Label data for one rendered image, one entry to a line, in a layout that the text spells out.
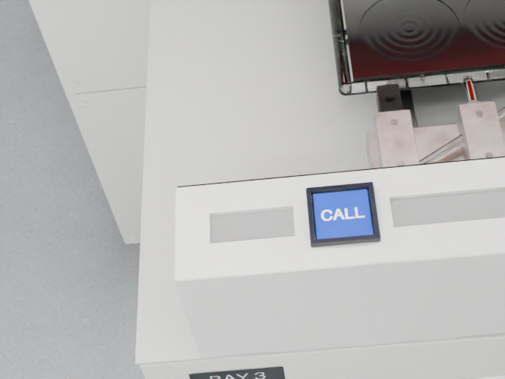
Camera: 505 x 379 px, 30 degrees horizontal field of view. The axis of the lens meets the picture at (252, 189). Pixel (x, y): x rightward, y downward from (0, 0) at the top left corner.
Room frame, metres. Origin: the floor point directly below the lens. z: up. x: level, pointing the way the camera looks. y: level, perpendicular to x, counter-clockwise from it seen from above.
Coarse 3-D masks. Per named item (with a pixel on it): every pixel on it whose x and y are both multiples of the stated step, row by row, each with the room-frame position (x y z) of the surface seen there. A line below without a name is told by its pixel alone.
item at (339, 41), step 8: (328, 0) 0.75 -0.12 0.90; (336, 0) 0.75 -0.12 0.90; (328, 8) 0.74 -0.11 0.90; (336, 8) 0.73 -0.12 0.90; (336, 16) 0.72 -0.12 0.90; (336, 24) 0.71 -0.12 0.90; (336, 32) 0.70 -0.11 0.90; (344, 32) 0.70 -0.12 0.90; (336, 40) 0.69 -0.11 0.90; (344, 40) 0.69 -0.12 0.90; (336, 48) 0.68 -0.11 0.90; (344, 48) 0.67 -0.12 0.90; (336, 56) 0.67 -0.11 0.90; (344, 56) 0.66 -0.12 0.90; (336, 64) 0.66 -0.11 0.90; (344, 64) 0.65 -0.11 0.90; (336, 72) 0.65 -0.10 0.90; (344, 72) 0.64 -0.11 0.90; (344, 80) 0.63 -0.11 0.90; (344, 88) 0.62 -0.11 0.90
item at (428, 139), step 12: (504, 120) 0.56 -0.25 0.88; (372, 132) 0.58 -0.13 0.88; (420, 132) 0.57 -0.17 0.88; (432, 132) 0.56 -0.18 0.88; (444, 132) 0.56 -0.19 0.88; (456, 132) 0.56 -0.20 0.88; (504, 132) 0.55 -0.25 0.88; (372, 144) 0.56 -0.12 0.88; (420, 144) 0.55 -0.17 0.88; (432, 144) 0.55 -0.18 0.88; (444, 144) 0.55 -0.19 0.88; (372, 156) 0.55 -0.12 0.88; (420, 156) 0.54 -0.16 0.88; (444, 156) 0.53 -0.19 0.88; (456, 156) 0.53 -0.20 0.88
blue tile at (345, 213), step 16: (336, 192) 0.45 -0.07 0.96; (352, 192) 0.45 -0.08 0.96; (320, 208) 0.44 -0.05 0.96; (336, 208) 0.44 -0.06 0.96; (352, 208) 0.44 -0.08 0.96; (368, 208) 0.43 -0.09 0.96; (320, 224) 0.43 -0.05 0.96; (336, 224) 0.42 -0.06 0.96; (352, 224) 0.42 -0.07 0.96; (368, 224) 0.42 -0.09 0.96
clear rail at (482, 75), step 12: (444, 72) 0.62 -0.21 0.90; (456, 72) 0.61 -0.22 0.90; (468, 72) 0.61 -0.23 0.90; (480, 72) 0.61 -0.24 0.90; (492, 72) 0.61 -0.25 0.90; (504, 72) 0.60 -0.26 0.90; (348, 84) 0.62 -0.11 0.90; (360, 84) 0.62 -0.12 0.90; (372, 84) 0.62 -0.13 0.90; (384, 84) 0.62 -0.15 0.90; (408, 84) 0.61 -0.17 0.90; (420, 84) 0.61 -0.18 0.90; (432, 84) 0.61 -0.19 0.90; (444, 84) 0.61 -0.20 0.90; (456, 84) 0.61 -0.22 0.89
